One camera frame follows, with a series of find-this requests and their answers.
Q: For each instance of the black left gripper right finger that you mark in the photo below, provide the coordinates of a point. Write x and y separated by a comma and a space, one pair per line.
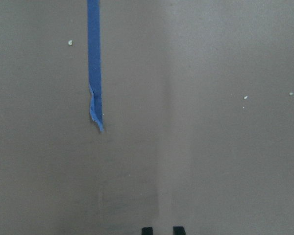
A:
178, 230

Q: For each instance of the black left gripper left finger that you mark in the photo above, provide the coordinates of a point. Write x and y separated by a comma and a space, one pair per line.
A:
147, 231

